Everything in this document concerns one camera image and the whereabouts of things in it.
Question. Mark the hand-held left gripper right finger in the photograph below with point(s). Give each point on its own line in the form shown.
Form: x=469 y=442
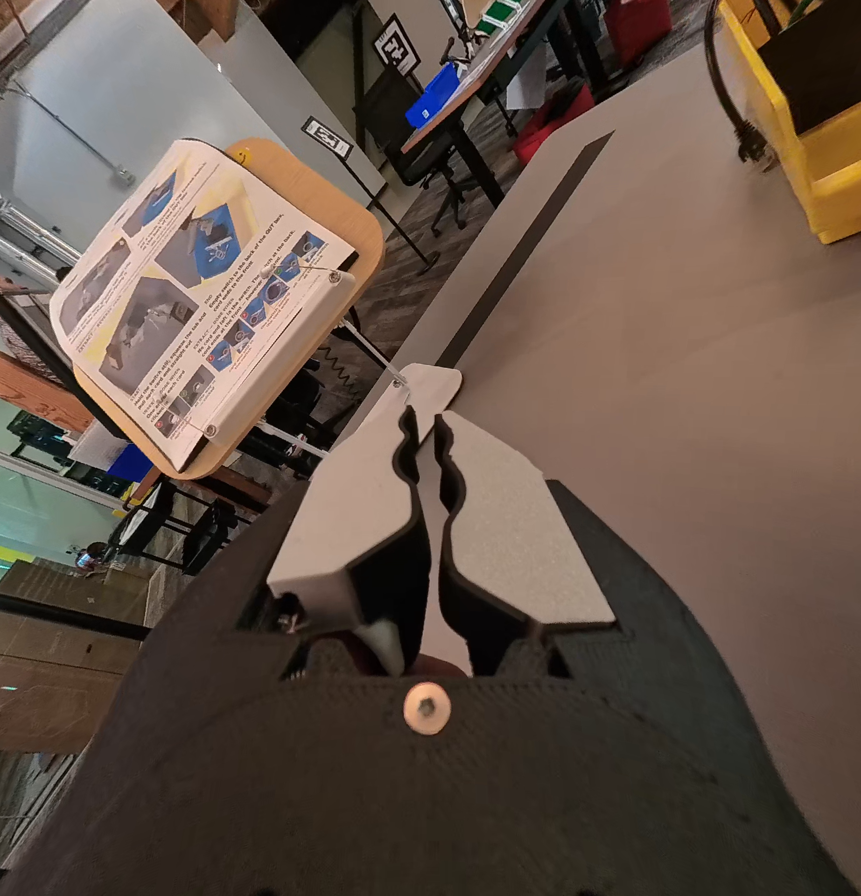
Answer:
x=528 y=546

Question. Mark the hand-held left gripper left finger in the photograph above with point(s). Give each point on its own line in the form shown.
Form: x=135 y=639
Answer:
x=346 y=525

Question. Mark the yellow plastic bin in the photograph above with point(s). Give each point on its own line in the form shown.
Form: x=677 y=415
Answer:
x=843 y=196

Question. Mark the black metal cart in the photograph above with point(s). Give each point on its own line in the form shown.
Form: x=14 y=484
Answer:
x=192 y=532

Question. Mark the white document stand base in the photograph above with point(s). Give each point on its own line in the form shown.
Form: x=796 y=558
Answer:
x=430 y=388

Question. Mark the printed instruction sheet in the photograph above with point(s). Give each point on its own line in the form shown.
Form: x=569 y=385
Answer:
x=192 y=280

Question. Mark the instruction sheet on wooden board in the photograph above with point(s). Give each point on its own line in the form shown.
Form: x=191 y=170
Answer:
x=353 y=231

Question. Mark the black tape strip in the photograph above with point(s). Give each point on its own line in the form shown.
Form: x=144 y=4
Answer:
x=528 y=238

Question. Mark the cardboard box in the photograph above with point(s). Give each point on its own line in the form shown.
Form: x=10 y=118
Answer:
x=52 y=665

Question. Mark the black office chair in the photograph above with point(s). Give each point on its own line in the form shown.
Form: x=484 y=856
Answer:
x=423 y=157

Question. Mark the black white fiducial marker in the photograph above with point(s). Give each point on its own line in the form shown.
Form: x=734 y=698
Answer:
x=396 y=43
x=326 y=138

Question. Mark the red floor cushion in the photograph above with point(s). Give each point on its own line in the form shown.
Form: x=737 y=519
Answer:
x=553 y=126

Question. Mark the blue plastic bin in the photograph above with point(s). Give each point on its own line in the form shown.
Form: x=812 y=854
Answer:
x=430 y=101

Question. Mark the wooden top desk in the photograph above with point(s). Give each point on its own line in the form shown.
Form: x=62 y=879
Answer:
x=500 y=59

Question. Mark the red storage bin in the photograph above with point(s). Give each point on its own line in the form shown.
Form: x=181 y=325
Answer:
x=637 y=31

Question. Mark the green box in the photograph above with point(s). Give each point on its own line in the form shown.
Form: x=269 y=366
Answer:
x=500 y=12

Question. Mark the black panel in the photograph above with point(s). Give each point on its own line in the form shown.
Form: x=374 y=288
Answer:
x=836 y=70

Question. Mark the grey wall conduit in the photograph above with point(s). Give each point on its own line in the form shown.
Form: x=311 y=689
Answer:
x=122 y=175

